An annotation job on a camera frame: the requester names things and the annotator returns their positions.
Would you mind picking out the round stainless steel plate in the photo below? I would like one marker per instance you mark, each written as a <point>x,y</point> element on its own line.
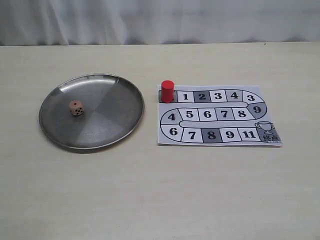
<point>113,109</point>

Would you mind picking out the printed paper game board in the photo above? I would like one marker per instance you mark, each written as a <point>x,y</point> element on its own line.
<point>235,115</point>

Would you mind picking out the wooden die with black pips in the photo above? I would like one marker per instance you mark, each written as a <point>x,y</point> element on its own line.
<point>76,107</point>

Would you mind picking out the red cylinder game piece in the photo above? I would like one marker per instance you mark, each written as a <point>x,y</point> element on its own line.
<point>167,91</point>

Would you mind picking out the white curtain backdrop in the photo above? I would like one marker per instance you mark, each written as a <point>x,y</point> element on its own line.
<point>131,22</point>

